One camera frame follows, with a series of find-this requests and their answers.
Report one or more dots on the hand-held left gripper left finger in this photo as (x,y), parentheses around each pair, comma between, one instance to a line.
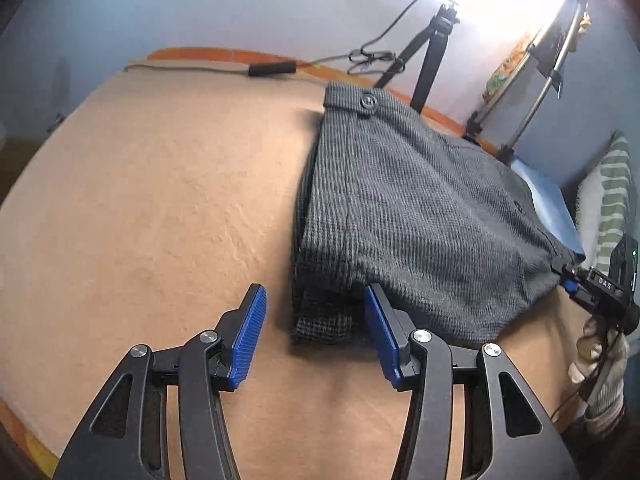
(247,336)

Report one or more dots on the blue mat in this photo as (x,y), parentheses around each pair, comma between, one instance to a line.
(550,200)

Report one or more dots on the person's right hand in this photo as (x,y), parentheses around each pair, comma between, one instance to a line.
(595,347)

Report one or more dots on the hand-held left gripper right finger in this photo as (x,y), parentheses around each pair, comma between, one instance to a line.
(381,336)

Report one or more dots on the metal tube stand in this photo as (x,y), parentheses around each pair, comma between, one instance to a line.
(542,80)

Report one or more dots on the grey pants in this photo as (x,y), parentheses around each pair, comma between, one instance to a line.
(410,210)

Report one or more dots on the green striped pillow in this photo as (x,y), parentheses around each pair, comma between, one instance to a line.
(607,195)

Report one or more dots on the tan bed cover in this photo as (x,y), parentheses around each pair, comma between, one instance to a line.
(150,200)

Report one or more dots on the black tripod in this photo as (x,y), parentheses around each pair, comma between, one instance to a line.
(434,45)

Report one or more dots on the yellow patterned cloth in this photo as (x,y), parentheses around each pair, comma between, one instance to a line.
(505,72)

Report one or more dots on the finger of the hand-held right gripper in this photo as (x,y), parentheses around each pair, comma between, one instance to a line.
(561,265)
(568,285)

